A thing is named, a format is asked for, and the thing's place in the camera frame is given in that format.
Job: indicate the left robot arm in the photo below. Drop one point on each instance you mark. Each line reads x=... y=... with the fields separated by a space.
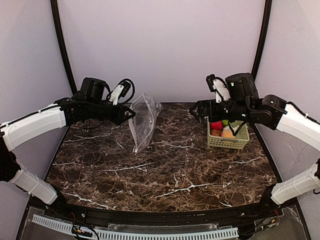
x=94 y=101

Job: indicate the brown potato toy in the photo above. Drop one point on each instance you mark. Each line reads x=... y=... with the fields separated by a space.
x=215 y=132

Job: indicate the green plastic basket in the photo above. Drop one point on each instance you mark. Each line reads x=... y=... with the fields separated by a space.
x=239 y=142

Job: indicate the red pepper toy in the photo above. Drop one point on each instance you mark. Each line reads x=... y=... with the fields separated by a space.
x=216 y=125

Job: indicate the right black corner post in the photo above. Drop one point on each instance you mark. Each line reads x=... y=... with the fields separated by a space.
x=262 y=37

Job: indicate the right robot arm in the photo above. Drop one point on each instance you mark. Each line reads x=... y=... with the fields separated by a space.
x=237 y=99

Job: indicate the clear zip top bag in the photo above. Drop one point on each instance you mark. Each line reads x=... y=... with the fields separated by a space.
x=143 y=124

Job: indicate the black front table rail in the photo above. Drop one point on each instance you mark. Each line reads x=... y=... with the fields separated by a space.
x=241 y=216

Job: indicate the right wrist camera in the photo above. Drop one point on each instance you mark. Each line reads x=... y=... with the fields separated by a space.
x=218 y=86

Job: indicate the green apple toy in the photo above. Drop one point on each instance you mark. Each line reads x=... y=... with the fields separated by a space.
x=225 y=122

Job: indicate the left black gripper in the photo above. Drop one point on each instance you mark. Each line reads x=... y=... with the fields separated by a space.
x=119 y=114

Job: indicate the orange peach toy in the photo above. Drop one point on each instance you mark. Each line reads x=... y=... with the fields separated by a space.
x=227 y=134

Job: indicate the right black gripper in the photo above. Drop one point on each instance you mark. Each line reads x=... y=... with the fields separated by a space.
x=205 y=111

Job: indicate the white garlic toy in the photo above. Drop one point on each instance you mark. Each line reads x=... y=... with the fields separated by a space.
x=230 y=128

